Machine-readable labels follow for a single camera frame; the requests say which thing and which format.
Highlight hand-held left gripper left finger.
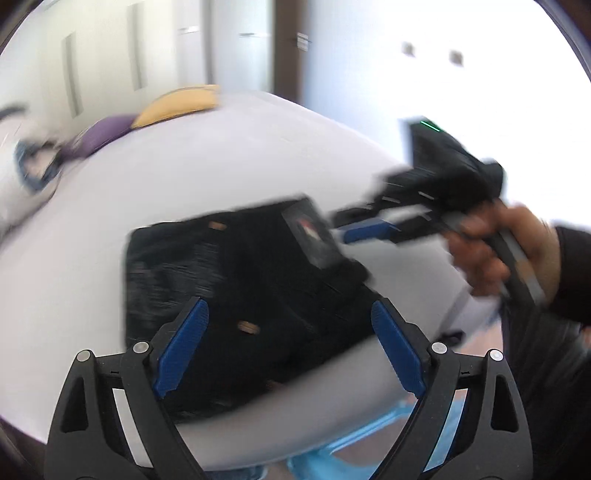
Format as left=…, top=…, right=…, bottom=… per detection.
left=44, top=296, right=211, bottom=480

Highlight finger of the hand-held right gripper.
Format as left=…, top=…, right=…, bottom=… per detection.
left=341, top=219, right=404, bottom=244
left=330, top=203, right=444, bottom=229

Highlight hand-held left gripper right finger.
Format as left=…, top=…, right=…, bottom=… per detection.
left=370, top=299, right=529, bottom=480

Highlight black pants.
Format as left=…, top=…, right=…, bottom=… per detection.
left=124, top=196, right=394, bottom=423

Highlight person's right hand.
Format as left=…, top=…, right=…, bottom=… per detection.
left=445, top=203, right=561, bottom=300

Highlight blue plastic stool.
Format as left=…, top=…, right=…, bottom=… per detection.
left=249, top=397, right=467, bottom=480

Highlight person's leg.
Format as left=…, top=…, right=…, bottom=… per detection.
left=501, top=295, right=591, bottom=480

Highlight bed with white sheet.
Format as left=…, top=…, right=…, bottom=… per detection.
left=0, top=90, right=506, bottom=472

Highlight brown door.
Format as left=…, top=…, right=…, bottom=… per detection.
left=272, top=0, right=324, bottom=104

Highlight yellow cushion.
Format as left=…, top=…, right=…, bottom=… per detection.
left=133, top=84, right=221, bottom=127

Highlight purple cushion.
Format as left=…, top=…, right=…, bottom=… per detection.
left=62, top=114, right=139, bottom=160

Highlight rolled white duvet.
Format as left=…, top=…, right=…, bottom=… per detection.
left=0, top=104, right=70, bottom=232

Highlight white wardrobe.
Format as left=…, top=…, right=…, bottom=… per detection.
left=0, top=0, right=278, bottom=134

